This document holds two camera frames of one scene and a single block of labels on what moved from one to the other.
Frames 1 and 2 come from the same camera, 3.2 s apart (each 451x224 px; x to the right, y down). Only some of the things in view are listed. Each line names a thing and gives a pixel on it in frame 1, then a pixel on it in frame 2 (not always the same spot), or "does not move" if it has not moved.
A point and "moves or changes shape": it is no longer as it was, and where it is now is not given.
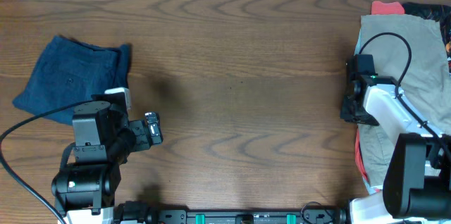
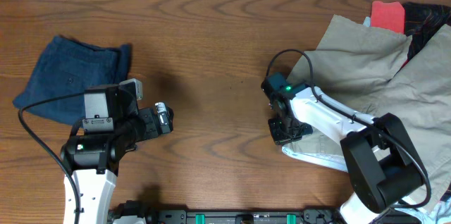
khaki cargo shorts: x=410 y=48 moves or changes shape
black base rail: x=142 y=213 does not move
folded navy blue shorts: x=70 y=71 does not move
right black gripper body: x=351 y=111 -> x=285 y=130
